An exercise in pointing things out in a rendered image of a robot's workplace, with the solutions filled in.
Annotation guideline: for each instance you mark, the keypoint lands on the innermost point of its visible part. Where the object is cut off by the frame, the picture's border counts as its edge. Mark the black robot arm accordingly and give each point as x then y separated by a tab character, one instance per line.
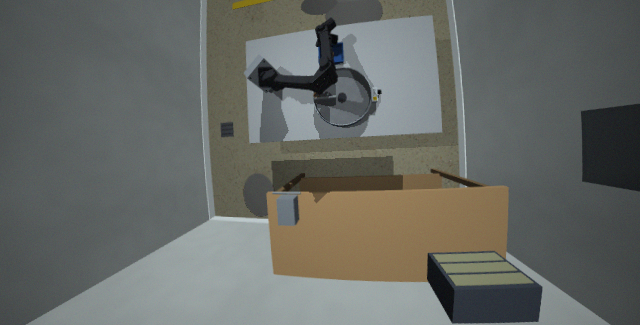
326	69

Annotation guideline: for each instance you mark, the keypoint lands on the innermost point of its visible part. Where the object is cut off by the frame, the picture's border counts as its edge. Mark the blue crate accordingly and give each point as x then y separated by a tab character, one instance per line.
338	53

